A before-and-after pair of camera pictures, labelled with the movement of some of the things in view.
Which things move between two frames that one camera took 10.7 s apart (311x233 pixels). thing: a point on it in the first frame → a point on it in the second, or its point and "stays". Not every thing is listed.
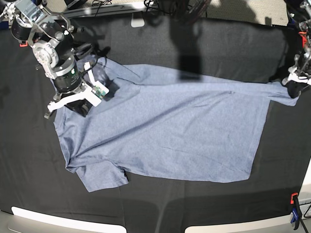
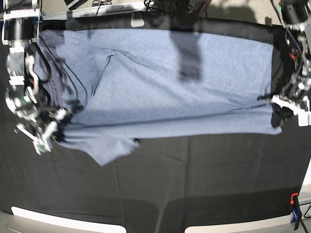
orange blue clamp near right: [296, 216] stays
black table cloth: [33, 174] stays
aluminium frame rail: [105, 10] stays
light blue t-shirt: [160, 122] → [130, 84]
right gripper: [296, 79] → [296, 102]
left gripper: [69, 81] → [41, 122]
